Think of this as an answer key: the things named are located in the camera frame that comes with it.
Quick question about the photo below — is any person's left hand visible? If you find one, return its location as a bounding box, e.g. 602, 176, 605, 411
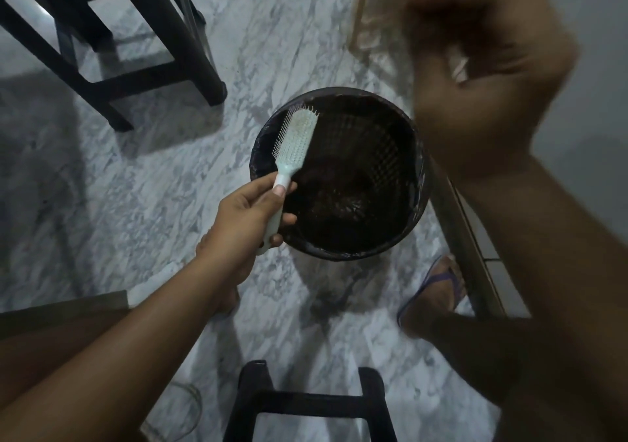
196, 171, 299, 286

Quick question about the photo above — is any person's right hand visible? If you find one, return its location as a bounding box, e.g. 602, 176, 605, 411
402, 0, 581, 182

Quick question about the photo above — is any mint green hairbrush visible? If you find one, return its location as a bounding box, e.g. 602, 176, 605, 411
256, 105, 320, 256

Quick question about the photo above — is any black waste bin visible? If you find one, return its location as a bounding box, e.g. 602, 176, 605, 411
249, 87, 434, 262

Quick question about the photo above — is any person's left forearm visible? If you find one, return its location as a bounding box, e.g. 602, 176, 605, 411
0, 255, 236, 442

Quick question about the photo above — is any person's right forearm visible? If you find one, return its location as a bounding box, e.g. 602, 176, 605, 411
453, 154, 628, 442

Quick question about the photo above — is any white cabinet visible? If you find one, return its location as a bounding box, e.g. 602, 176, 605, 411
429, 0, 628, 320

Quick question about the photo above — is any light wooden table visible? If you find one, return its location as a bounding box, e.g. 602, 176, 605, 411
347, 0, 415, 50

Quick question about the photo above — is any black plastic stool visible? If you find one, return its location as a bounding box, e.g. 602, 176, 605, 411
223, 360, 398, 442

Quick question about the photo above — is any purple flip-flop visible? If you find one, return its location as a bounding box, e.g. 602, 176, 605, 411
396, 255, 467, 330

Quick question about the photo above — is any tall black stool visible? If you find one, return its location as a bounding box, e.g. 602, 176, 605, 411
0, 0, 229, 133

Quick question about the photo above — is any thin cable loop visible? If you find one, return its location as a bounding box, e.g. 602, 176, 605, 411
141, 381, 203, 442

